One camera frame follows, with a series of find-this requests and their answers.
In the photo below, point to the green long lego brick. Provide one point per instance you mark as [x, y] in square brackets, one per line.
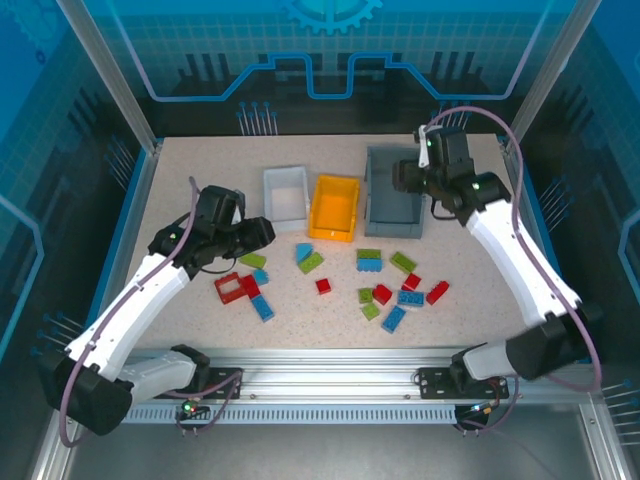
[311, 263]
[403, 261]
[369, 254]
[252, 260]

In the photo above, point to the red lego window frame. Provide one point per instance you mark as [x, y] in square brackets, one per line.
[220, 289]

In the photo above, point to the red square lego brick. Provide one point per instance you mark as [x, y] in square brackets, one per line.
[250, 286]
[382, 294]

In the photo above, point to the light blue small lego brick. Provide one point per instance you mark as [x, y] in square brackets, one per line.
[261, 276]

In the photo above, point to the red long lego brick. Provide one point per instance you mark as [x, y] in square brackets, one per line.
[437, 292]

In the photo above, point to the blue long lego brick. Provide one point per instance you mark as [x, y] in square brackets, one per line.
[262, 306]
[394, 318]
[411, 298]
[370, 265]

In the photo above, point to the green small lego brick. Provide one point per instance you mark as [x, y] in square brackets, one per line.
[370, 311]
[365, 295]

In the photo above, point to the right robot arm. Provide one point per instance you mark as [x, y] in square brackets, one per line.
[510, 255]

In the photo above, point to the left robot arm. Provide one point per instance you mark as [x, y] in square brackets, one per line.
[150, 290]

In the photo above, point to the grey plastic bin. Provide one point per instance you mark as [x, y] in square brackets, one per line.
[390, 210]

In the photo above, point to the white plastic bin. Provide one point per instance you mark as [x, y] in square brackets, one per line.
[285, 200]

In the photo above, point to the blue quarter-round lego brick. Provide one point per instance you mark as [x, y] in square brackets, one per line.
[302, 251]

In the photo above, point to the red small lego brick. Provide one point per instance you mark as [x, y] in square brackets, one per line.
[412, 281]
[323, 286]

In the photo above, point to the yellow plastic bin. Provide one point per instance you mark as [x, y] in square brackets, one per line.
[332, 207]

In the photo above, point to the small controller board with LED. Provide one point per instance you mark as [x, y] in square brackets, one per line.
[192, 410]
[480, 409]

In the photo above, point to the aluminium frame post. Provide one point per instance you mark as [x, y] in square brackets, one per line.
[550, 70]
[110, 75]

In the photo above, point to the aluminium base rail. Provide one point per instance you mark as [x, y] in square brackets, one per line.
[325, 370]

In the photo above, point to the aluminium frame bar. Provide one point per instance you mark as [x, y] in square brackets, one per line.
[50, 450]
[607, 440]

